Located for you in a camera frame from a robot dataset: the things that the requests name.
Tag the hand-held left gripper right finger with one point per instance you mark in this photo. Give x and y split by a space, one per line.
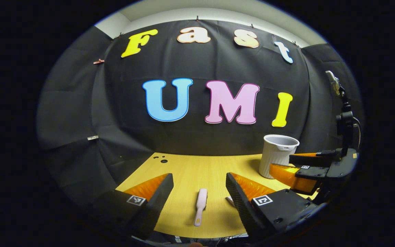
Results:
237 197

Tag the wooden desktop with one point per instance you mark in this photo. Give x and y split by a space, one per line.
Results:
197 168

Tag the white ribbed garbage bin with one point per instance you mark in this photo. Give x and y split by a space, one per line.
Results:
276 161

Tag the pink dustpan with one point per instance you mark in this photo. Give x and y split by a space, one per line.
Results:
230 201

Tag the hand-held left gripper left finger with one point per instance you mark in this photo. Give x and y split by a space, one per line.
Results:
159 197

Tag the small pink broom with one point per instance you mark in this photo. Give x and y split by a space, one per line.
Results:
201 200

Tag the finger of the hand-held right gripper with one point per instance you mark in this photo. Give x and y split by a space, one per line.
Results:
312 171
307 160

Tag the pink clip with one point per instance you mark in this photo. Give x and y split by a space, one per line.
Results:
98 61

